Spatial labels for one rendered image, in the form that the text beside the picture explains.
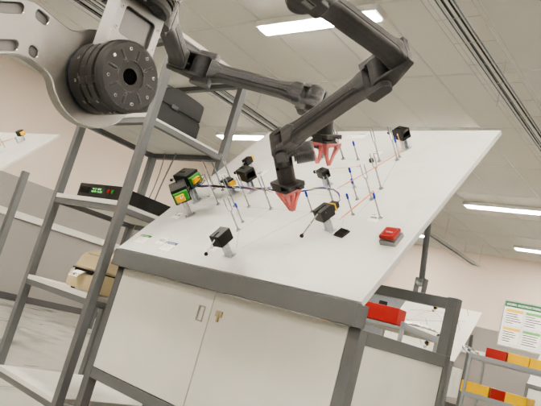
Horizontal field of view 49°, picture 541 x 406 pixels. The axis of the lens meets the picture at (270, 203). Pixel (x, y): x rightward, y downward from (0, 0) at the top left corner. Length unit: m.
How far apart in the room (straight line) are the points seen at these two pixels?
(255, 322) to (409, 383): 0.52
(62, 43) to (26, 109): 8.34
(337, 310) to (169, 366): 0.72
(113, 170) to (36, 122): 1.53
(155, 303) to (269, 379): 0.63
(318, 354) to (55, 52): 1.06
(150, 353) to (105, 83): 1.29
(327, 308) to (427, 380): 0.53
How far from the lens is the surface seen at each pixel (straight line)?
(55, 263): 9.99
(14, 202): 4.65
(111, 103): 1.19
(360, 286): 1.73
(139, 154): 2.59
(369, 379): 1.79
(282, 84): 1.87
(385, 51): 1.50
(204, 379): 2.04
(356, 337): 1.70
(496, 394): 6.77
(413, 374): 2.01
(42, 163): 9.72
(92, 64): 1.20
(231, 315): 2.00
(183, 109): 2.84
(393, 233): 1.85
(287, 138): 1.72
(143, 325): 2.31
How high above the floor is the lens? 0.76
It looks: 11 degrees up
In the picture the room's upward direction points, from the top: 16 degrees clockwise
